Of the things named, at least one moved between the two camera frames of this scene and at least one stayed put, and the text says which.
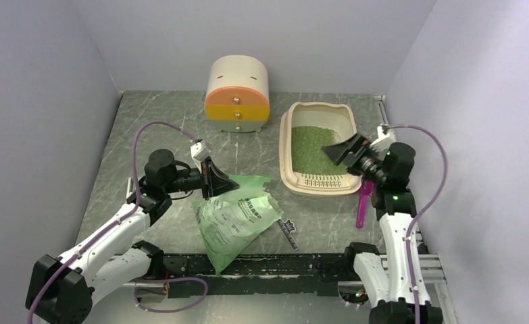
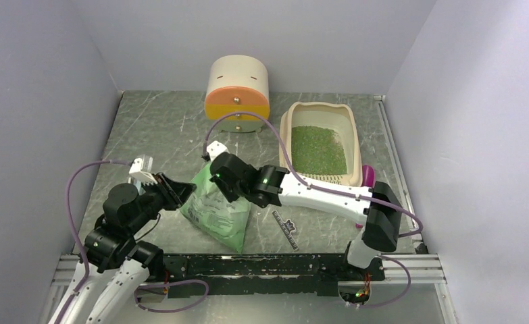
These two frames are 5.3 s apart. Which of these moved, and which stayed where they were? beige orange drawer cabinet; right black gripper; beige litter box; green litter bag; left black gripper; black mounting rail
Moved: left black gripper; green litter bag; right black gripper
Stayed: beige litter box; beige orange drawer cabinet; black mounting rail
